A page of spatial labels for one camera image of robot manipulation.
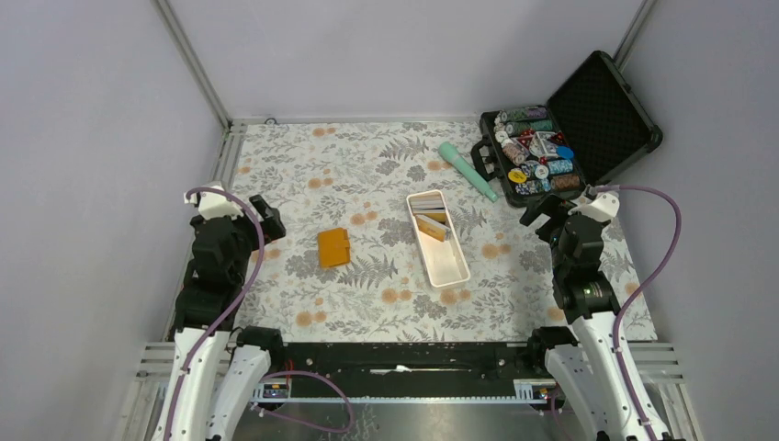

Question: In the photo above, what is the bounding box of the orange leather card holder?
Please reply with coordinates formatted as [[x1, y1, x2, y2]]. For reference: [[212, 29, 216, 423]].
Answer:
[[317, 228, 351, 268]]

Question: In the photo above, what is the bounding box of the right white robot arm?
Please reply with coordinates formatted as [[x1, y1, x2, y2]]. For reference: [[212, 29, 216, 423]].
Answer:
[[520, 193, 673, 440]]

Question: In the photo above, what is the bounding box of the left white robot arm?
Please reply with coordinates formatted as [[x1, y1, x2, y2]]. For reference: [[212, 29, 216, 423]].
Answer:
[[152, 187, 286, 440]]

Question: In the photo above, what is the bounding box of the cards stack in tray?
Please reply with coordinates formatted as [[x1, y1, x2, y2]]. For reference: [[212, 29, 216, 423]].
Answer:
[[408, 192, 446, 214]]

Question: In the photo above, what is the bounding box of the yellow card in tray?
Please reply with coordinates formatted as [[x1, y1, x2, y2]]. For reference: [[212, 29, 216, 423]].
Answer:
[[414, 214, 451, 243]]

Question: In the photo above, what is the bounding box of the black poker chip case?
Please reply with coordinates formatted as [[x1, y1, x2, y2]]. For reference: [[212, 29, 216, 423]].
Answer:
[[470, 51, 663, 208]]

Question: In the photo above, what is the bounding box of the floral table mat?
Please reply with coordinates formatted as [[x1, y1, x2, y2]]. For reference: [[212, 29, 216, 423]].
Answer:
[[220, 120, 659, 344]]

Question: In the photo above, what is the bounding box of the white plastic tray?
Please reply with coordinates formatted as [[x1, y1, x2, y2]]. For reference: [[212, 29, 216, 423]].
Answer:
[[406, 189, 470, 289]]

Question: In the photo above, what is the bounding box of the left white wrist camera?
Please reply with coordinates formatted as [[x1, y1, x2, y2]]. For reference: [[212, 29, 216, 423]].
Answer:
[[184, 180, 244, 221]]

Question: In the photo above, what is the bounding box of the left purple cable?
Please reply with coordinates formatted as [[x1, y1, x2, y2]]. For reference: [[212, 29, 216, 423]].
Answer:
[[163, 187, 356, 441]]

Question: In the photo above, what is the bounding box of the purple cable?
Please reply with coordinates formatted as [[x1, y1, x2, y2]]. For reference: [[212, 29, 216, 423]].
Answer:
[[163, 187, 356, 441], [550, 185, 683, 441]]

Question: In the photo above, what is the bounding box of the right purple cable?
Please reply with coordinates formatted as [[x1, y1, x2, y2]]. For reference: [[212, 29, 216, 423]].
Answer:
[[550, 185, 683, 441]]

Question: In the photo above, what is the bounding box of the mint green handle tool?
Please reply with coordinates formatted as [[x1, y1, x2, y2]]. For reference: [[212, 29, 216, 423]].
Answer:
[[438, 141, 498, 202]]

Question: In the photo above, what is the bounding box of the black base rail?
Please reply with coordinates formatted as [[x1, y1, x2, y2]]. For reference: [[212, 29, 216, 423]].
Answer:
[[270, 343, 556, 402]]

